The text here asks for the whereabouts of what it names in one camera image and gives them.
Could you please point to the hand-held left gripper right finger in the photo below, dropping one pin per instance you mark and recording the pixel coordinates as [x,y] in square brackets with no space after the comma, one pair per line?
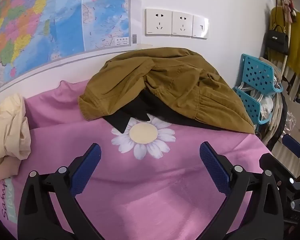
[215,170]

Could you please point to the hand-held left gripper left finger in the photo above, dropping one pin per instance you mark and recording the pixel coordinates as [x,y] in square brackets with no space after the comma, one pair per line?
[86,170]

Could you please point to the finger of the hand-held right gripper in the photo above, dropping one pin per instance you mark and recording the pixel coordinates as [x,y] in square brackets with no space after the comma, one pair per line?
[272,163]
[293,146]

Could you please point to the beige pink garment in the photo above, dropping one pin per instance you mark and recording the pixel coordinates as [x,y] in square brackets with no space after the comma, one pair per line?
[2,170]

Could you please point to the cream garment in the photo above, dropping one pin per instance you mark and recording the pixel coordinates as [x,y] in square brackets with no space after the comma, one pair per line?
[10,130]

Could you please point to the olive brown jacket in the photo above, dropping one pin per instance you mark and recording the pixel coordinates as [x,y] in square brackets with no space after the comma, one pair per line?
[165,80]

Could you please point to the bundle of white clothes hangers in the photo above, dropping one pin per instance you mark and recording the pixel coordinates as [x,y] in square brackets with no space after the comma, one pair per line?
[258,95]

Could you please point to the pink daisy print blanket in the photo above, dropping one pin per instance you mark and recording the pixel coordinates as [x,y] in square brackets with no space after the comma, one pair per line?
[152,192]

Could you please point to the black garment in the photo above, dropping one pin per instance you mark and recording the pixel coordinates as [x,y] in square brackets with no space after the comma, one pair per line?
[130,115]

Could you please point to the blue perforated plastic rack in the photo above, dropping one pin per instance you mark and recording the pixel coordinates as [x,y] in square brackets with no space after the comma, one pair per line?
[255,72]

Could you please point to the white coat rack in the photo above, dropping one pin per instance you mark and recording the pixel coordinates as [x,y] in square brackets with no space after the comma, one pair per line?
[286,60]

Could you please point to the mustard yellow sweater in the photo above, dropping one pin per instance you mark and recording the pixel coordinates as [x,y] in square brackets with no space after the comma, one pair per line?
[298,42]

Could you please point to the black handbag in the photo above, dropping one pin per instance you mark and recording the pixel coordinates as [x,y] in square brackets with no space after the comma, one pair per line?
[277,40]

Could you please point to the beige plush toy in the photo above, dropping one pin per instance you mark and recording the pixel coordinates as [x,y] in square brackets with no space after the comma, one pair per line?
[288,7]

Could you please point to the white wall data socket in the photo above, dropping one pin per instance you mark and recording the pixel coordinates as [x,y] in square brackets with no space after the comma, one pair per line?
[200,27]

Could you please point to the colourful wall map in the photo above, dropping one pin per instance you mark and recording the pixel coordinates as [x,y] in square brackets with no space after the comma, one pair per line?
[40,30]

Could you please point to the white wall power socket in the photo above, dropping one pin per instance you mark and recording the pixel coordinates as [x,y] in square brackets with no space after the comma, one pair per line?
[158,21]
[182,24]

